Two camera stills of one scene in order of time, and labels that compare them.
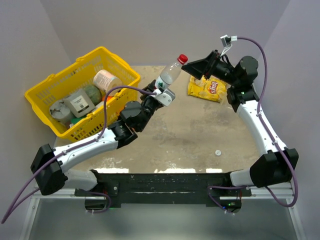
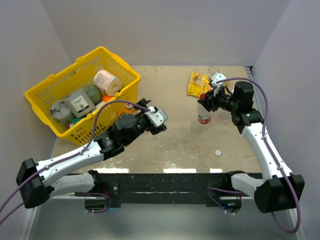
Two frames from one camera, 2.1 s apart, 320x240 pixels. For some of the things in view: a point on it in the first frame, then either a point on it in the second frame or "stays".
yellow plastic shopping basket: (79, 74) stays
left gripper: (146, 96) to (151, 129)
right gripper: (199, 68) to (210, 101)
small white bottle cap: (218, 152) stays
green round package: (94, 93) stays
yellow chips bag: (211, 89) stays
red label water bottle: (171, 73) to (204, 116)
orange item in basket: (108, 97) stays
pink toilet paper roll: (105, 81) stays
